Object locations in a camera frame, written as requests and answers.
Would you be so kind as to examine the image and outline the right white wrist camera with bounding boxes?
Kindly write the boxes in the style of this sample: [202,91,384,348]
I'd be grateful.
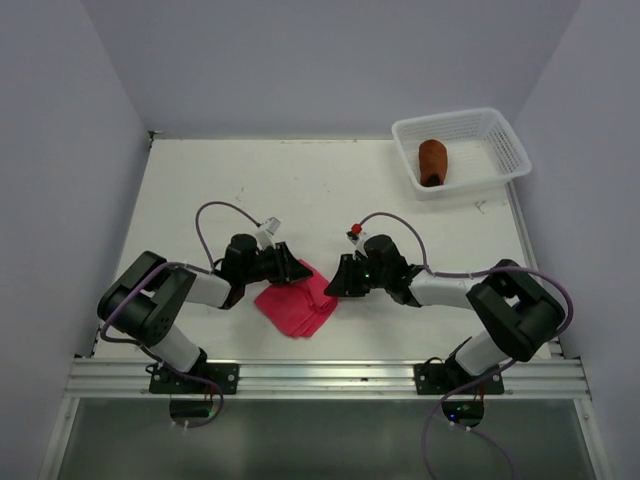
[349,230,370,256]

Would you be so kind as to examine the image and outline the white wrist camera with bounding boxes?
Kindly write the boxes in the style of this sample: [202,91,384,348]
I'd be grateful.
[349,230,370,256]
[255,217,281,249]

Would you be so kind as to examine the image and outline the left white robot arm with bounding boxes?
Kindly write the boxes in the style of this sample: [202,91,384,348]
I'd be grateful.
[97,234,313,393]

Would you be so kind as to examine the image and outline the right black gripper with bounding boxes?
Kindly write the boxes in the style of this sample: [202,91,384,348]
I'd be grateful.
[324,254,389,298]

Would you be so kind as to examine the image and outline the pink towel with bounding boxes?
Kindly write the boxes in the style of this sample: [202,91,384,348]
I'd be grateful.
[254,260,338,338]

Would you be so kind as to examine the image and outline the aluminium mounting rail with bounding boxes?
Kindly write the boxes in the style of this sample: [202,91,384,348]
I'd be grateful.
[64,358,591,400]

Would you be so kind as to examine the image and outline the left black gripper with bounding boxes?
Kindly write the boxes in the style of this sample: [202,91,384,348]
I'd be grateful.
[241,241,311,285]

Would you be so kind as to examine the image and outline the brown towel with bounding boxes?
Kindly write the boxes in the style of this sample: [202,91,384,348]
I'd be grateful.
[418,139,448,187]

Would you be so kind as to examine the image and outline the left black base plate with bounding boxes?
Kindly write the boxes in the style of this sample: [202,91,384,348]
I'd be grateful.
[145,361,239,395]

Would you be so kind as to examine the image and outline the white plastic basket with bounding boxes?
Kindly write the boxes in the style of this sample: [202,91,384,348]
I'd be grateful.
[391,107,532,201]

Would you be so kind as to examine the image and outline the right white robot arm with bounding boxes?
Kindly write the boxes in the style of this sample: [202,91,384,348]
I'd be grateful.
[325,235,570,393]

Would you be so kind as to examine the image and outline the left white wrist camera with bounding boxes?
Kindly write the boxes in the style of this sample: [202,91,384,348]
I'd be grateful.
[255,217,281,249]

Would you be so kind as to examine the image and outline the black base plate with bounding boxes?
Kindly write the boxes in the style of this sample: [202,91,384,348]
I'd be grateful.
[145,361,239,395]
[413,357,505,395]

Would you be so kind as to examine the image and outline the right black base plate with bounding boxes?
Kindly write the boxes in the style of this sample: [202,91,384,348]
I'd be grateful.
[413,357,505,395]

